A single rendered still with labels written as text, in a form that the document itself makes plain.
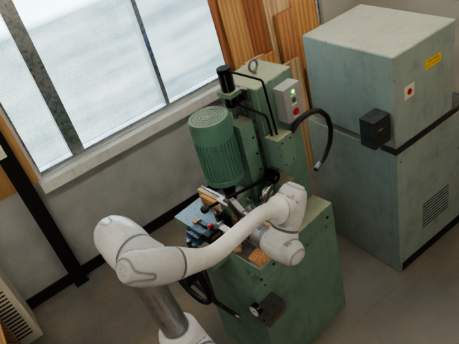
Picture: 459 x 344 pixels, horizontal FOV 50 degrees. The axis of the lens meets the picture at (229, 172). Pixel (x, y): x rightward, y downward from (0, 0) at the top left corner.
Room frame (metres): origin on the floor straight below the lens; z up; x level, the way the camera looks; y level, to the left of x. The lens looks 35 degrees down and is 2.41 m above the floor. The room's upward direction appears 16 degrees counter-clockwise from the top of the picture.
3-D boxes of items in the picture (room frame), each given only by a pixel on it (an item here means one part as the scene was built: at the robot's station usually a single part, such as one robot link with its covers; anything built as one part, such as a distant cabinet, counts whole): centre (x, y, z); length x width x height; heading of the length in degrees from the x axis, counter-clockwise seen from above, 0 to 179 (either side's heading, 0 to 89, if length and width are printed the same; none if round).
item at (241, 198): (1.75, 0.00, 0.99); 0.14 x 0.07 x 0.09; 124
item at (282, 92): (1.80, -0.32, 1.40); 0.10 x 0.06 x 0.16; 124
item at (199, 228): (1.62, 0.18, 0.99); 0.13 x 0.11 x 0.06; 34
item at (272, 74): (1.90, -0.22, 1.16); 0.22 x 0.22 x 0.72; 34
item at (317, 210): (1.81, -0.08, 0.76); 0.57 x 0.45 x 0.09; 124
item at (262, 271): (1.68, 0.11, 0.87); 0.61 x 0.30 x 0.06; 34
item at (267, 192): (1.71, -0.16, 1.02); 0.12 x 0.03 x 0.12; 124
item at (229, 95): (1.82, -0.09, 1.54); 0.08 x 0.08 x 0.17; 34
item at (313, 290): (1.81, -0.08, 0.36); 0.58 x 0.45 x 0.71; 124
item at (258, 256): (1.48, -0.04, 0.91); 0.12 x 0.09 x 0.03; 124
